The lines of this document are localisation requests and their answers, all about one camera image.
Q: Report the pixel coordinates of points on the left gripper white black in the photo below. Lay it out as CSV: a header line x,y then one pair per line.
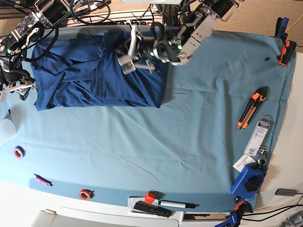
x,y
132,51

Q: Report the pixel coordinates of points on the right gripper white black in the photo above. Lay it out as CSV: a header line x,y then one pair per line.
x,y
21,89

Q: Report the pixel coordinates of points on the dark blue t-shirt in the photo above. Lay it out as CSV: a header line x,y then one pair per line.
x,y
84,72

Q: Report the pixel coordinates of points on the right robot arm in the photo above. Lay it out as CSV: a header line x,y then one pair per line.
x,y
13,47

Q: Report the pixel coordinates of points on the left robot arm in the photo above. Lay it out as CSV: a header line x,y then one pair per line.
x,y
174,47

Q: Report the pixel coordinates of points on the white paper roll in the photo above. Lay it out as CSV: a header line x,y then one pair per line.
x,y
7,131

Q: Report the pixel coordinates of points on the purple tape roll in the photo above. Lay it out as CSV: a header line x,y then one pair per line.
x,y
19,152

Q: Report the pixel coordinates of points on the pink marker pen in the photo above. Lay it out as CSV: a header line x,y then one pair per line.
x,y
42,180

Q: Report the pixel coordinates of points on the light blue table cloth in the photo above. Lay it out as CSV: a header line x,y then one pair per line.
x,y
185,149

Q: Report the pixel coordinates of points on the red tape roll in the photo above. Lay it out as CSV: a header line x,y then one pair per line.
x,y
86,194

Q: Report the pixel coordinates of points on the orange black utility knife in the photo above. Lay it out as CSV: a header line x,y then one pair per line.
x,y
253,104

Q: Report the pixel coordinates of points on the red cube block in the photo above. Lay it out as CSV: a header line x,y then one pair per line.
x,y
150,197

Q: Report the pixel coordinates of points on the white book under remote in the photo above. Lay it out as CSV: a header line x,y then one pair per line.
x,y
177,215

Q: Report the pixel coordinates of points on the black remote control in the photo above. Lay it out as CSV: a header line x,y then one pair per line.
x,y
151,209

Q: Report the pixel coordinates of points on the white packaged item blister card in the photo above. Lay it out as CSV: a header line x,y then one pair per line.
x,y
258,136

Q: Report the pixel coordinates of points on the blue spring clamp top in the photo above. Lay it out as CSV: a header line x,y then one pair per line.
x,y
281,25

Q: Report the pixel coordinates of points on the orange black clamp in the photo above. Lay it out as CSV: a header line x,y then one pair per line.
x,y
287,52
240,205

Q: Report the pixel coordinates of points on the white paper card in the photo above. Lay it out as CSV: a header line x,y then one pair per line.
x,y
242,162

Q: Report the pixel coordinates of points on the white black marker pen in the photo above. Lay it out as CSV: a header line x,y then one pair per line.
x,y
178,204

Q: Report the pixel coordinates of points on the metal carabiner keys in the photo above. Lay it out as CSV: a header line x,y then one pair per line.
x,y
262,157

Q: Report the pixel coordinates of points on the blue box black knob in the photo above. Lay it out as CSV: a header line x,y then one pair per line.
x,y
248,182

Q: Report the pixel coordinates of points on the orange black lower clamp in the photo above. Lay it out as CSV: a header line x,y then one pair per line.
x,y
240,205

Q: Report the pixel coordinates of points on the blue black clamp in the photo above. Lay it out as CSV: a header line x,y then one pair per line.
x,y
233,221

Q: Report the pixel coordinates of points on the grey adapter box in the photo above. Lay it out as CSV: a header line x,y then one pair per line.
x,y
285,192

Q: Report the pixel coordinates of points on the white power strip red switch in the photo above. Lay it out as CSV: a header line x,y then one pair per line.
x,y
124,22

